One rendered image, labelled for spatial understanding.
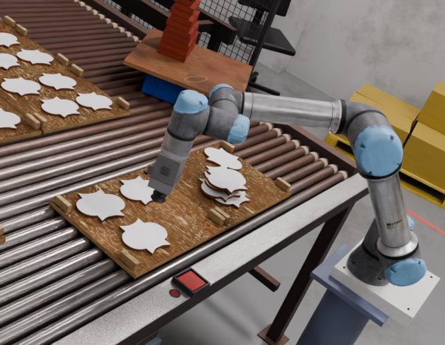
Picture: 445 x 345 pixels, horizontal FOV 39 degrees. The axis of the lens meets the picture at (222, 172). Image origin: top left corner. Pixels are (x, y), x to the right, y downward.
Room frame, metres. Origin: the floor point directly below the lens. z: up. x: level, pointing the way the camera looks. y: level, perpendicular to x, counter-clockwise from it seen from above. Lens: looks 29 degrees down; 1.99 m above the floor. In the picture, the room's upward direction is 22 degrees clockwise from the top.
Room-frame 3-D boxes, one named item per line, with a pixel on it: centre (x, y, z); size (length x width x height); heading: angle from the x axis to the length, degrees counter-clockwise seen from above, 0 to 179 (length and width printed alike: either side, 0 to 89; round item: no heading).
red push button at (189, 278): (1.32, -0.03, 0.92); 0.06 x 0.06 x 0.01; 63
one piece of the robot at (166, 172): (1.41, 0.15, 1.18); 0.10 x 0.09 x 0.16; 87
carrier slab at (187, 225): (1.51, 0.17, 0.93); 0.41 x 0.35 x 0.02; 153
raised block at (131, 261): (1.28, 0.14, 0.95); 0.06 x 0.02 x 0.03; 63
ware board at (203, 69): (2.56, 0.29, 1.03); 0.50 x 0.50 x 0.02; 3
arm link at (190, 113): (1.41, 0.13, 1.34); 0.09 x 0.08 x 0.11; 104
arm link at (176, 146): (1.41, 0.13, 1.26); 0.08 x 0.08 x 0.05
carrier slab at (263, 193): (1.88, -0.01, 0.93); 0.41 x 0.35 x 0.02; 154
